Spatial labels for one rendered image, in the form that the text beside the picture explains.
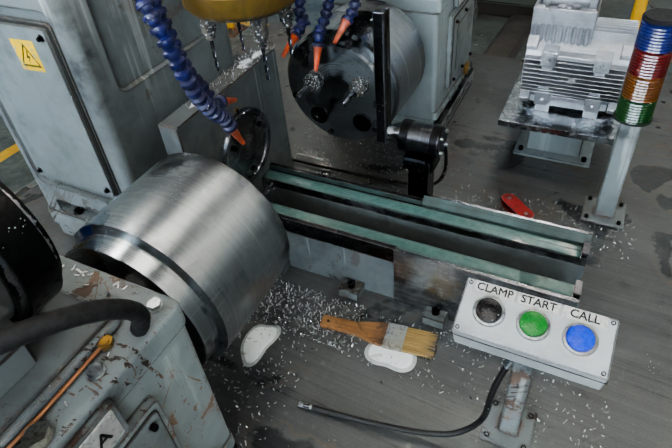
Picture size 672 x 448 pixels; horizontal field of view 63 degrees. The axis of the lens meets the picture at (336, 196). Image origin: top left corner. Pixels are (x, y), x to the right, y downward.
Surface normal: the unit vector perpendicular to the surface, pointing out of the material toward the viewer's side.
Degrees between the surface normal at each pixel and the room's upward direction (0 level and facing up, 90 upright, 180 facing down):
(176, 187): 6
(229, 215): 43
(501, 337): 21
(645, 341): 0
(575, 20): 90
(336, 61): 90
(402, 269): 90
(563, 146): 90
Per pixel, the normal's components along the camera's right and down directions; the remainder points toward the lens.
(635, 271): -0.07, -0.77
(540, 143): -0.44, 0.60
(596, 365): -0.23, -0.50
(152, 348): 0.90, 0.22
